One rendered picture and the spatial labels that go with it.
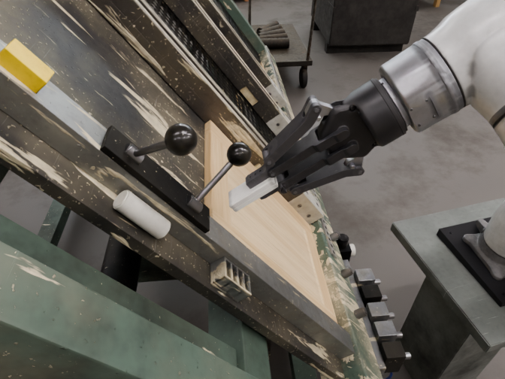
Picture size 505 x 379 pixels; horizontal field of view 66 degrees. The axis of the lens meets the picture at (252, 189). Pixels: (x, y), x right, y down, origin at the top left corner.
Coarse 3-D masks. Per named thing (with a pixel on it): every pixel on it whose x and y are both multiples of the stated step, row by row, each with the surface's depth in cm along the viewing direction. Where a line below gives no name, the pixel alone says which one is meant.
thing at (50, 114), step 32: (0, 96) 42; (32, 96) 43; (64, 96) 47; (32, 128) 45; (64, 128) 45; (96, 128) 50; (96, 160) 49; (192, 224) 58; (256, 256) 71; (256, 288) 69; (288, 288) 76; (288, 320) 77; (320, 320) 81; (352, 352) 89
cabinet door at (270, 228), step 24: (216, 144) 89; (216, 168) 82; (240, 168) 95; (216, 192) 76; (216, 216) 70; (240, 216) 80; (264, 216) 92; (288, 216) 108; (240, 240) 74; (264, 240) 84; (288, 240) 98; (312, 240) 115; (288, 264) 89; (312, 264) 104; (312, 288) 94
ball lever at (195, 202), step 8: (232, 144) 58; (240, 144) 58; (232, 152) 58; (240, 152) 57; (248, 152) 58; (232, 160) 58; (240, 160) 58; (248, 160) 58; (224, 168) 59; (216, 176) 58; (208, 184) 58; (200, 192) 58; (208, 192) 58; (192, 200) 57; (200, 200) 58; (192, 208) 57; (200, 208) 58
